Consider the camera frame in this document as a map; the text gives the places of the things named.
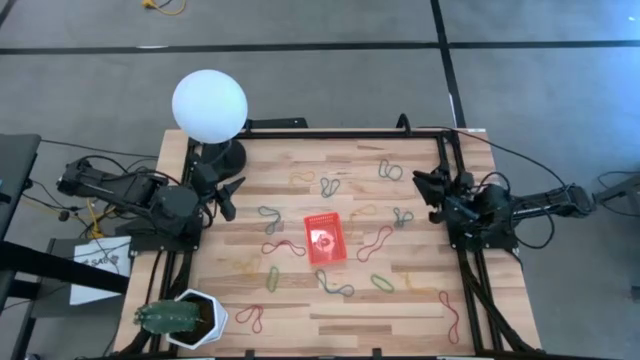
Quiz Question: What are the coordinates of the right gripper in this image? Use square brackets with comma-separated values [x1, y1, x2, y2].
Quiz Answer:
[412, 170, 475, 225]

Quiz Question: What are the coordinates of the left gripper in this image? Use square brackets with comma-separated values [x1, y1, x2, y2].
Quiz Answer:
[190, 158, 247, 223]

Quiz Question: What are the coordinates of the teal rubber band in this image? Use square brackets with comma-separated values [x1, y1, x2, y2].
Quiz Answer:
[257, 205, 283, 236]
[392, 206, 416, 230]
[377, 159, 404, 182]

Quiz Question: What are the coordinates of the red rubber band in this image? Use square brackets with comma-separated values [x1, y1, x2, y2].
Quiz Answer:
[234, 304, 265, 335]
[438, 290, 461, 346]
[355, 225, 395, 264]
[260, 239, 307, 258]

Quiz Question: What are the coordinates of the blue rubber band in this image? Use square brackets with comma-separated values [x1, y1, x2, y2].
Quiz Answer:
[319, 176, 342, 199]
[314, 268, 356, 298]

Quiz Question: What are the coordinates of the green rubber band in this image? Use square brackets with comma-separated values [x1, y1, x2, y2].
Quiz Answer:
[265, 265, 281, 294]
[369, 273, 396, 294]

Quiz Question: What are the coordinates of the white globe table lamp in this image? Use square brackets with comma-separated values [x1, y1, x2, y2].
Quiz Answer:
[171, 68, 250, 182]

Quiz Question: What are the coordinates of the white hexagonal plant pot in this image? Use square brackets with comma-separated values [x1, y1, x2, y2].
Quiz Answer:
[164, 288, 230, 350]

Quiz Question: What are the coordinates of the white paper sheet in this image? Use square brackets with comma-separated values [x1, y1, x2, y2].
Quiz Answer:
[68, 235, 134, 306]

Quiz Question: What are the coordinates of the green cactus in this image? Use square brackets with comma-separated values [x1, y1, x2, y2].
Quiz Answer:
[133, 299, 204, 335]

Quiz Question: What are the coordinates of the black beam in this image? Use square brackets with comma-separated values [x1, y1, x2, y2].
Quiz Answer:
[0, 240, 132, 296]

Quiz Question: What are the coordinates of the grey box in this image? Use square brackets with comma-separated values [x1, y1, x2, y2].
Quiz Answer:
[32, 237, 136, 319]

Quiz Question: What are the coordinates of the dark grey desk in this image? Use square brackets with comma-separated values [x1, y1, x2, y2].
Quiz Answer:
[0, 133, 42, 241]

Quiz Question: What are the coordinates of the black cable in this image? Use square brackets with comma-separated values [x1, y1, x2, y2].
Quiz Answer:
[412, 124, 569, 189]

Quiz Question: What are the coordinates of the yellow cable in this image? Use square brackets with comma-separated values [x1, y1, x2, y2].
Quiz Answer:
[85, 198, 119, 240]
[141, 0, 188, 16]

